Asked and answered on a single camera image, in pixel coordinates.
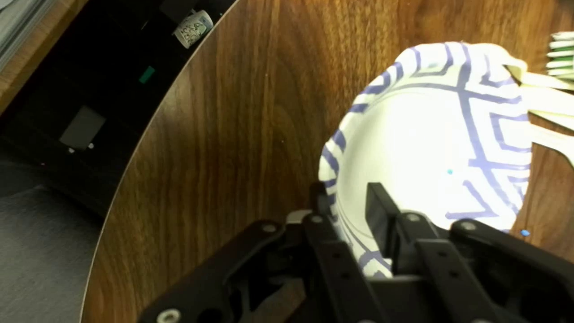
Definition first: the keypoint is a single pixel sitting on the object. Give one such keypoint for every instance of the round dark wooden table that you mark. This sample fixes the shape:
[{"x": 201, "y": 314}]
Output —
[{"x": 239, "y": 149}]

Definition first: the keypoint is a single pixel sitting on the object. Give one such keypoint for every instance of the blue patterned paper bowl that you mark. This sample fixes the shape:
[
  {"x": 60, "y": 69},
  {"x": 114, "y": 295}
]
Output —
[{"x": 431, "y": 137}]

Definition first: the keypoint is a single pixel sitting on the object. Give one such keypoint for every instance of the white plastic utensil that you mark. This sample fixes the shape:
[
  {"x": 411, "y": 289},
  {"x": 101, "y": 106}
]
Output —
[{"x": 549, "y": 105}]

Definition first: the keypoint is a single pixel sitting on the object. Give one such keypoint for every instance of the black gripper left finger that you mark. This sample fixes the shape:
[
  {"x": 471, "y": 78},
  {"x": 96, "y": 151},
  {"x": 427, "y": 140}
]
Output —
[{"x": 262, "y": 270}]

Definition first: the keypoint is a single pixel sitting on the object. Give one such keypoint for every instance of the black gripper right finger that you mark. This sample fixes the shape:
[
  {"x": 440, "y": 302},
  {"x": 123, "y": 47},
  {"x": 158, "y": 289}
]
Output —
[{"x": 478, "y": 270}]

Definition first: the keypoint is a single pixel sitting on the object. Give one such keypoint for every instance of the green striped white packet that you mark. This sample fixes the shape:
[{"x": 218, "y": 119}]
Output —
[{"x": 562, "y": 56}]

